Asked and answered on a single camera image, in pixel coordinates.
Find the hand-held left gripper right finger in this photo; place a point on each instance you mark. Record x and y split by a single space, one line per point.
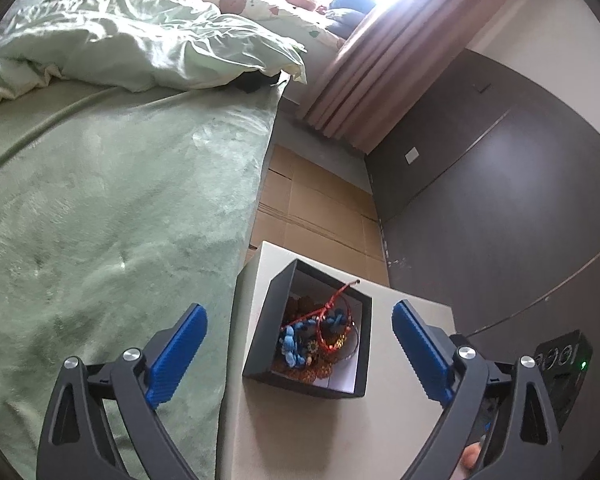
422 352

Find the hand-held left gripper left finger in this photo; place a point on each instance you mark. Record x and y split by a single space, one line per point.
177 355

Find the black jewelry box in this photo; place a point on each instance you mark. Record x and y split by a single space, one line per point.
260 345

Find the person's right hand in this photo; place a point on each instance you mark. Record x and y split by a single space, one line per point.
470 456

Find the bed with green sheet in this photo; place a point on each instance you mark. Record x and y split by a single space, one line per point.
105 240

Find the flattened cardboard sheets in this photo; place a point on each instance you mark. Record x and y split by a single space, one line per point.
320 210

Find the pink curtain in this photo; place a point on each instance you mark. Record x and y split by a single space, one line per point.
380 75

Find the black item on bed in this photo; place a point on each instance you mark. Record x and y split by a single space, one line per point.
252 82

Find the light green duvet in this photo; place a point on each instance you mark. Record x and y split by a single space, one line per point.
130 40

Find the dark blue pillow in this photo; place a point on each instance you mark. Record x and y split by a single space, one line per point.
350 10

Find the printed pillow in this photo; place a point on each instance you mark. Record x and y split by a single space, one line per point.
260 5

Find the pink pillow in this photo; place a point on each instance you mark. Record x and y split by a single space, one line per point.
299 0

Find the white wall socket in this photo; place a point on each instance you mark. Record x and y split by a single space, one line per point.
412 155

